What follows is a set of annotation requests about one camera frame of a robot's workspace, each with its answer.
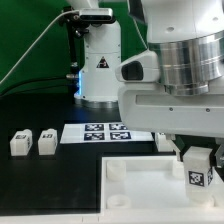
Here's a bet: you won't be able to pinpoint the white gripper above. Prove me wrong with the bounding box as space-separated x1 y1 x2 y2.
118 81 224 162

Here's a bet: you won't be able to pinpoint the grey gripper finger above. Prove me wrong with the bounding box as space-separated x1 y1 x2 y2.
215 138 224 168

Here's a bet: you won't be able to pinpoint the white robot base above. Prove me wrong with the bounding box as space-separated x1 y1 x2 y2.
73 0 122 108

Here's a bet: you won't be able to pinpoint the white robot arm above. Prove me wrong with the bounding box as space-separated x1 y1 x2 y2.
116 0 224 167

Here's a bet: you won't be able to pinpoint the white square tabletop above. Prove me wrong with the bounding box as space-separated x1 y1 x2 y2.
101 156 224 213

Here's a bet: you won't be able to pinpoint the white sheet with tags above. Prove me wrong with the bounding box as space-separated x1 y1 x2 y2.
60 122 153 144

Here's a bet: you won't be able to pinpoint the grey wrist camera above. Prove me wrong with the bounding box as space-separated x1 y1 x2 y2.
115 50 160 83

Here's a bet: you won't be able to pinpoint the white cable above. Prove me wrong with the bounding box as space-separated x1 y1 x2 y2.
124 0 149 51

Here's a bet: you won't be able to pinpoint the black cables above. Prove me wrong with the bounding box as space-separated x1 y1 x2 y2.
0 75 78 98

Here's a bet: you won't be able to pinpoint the black camera stand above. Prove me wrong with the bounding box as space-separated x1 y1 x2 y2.
59 14 87 76

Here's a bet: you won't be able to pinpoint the grey camera on stand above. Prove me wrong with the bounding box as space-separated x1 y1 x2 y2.
79 8 113 21

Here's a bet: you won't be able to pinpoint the grey cable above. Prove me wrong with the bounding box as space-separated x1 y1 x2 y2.
0 9 81 86

